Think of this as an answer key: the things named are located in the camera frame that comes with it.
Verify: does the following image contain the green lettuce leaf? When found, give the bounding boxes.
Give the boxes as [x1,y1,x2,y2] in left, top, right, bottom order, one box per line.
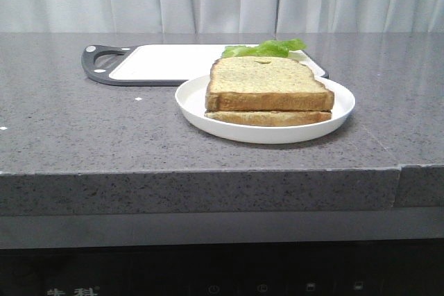
[221,38,306,58]

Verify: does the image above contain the white round plate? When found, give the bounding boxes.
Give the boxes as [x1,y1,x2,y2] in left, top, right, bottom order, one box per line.
[175,75,355,144]

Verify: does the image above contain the bread slice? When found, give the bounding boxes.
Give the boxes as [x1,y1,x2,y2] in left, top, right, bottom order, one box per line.
[205,111,332,127]
[205,56,334,112]

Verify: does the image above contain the white grey cutting board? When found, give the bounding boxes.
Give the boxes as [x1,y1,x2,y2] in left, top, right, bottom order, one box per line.
[81,44,328,87]

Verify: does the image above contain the black appliance control panel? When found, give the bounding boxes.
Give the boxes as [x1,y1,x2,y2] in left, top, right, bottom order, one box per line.
[1,239,443,295]

